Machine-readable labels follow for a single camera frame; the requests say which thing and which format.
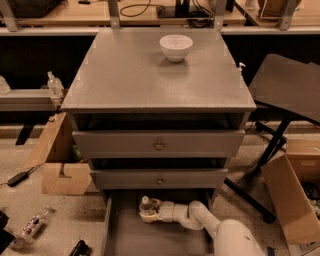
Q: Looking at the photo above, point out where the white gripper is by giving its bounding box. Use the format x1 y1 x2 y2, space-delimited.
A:
140 198 188 223

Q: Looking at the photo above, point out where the clear plastic water bottle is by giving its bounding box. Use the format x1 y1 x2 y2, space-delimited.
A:
139 196 156 216

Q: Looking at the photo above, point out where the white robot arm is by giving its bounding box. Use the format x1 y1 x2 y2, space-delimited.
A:
139 196 266 256

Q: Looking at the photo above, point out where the grey open bottom drawer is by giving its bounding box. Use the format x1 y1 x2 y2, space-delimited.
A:
101 189 214 256

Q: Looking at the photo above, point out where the grey middle drawer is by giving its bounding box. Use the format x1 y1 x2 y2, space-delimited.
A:
90 169 228 190

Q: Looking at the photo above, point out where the grey top drawer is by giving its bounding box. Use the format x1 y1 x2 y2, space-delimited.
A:
73 130 244 159

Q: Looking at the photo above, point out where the grey drawer cabinet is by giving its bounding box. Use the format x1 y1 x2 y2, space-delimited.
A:
60 27 257 256

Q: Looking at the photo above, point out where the plastic bottle on floor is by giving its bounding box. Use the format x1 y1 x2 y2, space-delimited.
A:
12 206 53 248

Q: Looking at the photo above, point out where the clear bottle on shelf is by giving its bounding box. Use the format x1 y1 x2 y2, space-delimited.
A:
47 71 64 97

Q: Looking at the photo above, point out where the small white pump bottle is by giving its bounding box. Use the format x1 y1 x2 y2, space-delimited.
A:
237 62 246 75

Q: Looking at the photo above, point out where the black object on floor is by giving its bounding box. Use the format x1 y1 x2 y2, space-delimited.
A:
69 240 89 256

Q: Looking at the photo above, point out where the cardboard box on left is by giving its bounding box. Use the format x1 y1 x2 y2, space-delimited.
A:
24 113 96 195

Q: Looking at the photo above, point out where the cardboard box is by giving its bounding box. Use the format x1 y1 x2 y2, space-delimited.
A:
261 139 320 244
24 113 96 195

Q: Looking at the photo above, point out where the black power adapter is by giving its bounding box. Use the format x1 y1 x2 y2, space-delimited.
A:
7 165 39 187

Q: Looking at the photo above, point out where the cardboard box on right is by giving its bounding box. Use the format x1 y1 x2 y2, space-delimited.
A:
261 139 320 244

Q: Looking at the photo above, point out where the black bag far left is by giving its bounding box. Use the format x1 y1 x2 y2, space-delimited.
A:
0 211 14 254

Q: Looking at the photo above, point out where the white ceramic bowl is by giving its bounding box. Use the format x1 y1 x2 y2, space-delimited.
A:
159 34 193 62

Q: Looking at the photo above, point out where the black cable on bench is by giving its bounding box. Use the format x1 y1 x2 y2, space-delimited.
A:
119 0 166 18

